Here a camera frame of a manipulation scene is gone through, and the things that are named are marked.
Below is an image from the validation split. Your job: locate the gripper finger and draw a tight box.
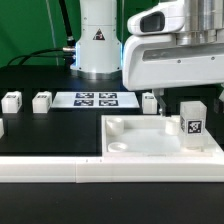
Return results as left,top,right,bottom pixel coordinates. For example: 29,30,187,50
152,88,166,116
214,90,224,114

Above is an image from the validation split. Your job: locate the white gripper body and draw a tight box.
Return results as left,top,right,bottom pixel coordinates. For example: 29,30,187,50
122,34,224,91

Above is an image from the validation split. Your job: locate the white square table top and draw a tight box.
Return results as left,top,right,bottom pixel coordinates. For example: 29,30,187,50
101,115,224,157

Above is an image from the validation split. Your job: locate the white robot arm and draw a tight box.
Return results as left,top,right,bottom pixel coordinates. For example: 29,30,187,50
71,0,224,91

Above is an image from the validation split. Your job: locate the tag plate with markers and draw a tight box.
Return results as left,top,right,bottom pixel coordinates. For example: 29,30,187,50
52,92,139,108

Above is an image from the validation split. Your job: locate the partial white block left edge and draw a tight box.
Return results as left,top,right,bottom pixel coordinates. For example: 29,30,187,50
0,118,4,139

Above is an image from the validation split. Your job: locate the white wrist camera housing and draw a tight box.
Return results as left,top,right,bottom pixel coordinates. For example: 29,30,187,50
127,8,184,36

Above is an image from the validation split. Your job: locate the black cable bundle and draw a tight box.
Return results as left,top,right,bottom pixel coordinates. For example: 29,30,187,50
6,0,78,66

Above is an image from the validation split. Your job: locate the white U-shaped fence wall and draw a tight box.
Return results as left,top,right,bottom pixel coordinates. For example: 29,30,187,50
0,154,224,183

